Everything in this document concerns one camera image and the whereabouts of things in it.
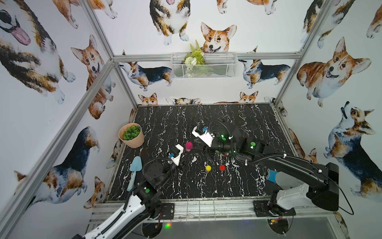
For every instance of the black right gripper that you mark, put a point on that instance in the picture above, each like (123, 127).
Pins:
(215, 137)

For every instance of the green fern plant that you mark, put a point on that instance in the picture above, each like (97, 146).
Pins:
(195, 55)

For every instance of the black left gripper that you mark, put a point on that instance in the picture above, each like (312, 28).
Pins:
(181, 160)

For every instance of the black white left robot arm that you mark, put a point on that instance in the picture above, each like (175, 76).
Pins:
(141, 203)

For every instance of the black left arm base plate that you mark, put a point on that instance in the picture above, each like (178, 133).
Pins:
(165, 210)

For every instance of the aluminium front rail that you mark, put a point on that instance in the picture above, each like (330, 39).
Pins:
(205, 210)

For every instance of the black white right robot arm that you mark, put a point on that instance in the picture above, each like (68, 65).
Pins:
(319, 182)

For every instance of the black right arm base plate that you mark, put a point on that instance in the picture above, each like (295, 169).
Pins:
(265, 208)

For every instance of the green moss plant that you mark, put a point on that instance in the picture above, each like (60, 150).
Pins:
(131, 132)

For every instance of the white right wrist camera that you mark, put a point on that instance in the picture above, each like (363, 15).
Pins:
(202, 132)

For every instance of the light blue silicone spatula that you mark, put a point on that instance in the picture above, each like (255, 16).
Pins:
(135, 166)

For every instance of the beige paper plant pot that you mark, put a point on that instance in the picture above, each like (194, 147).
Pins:
(134, 143)

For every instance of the white wire mesh basket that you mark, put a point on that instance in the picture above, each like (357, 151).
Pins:
(204, 66)

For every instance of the magenta paint jar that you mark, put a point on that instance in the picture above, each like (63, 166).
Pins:
(189, 146)

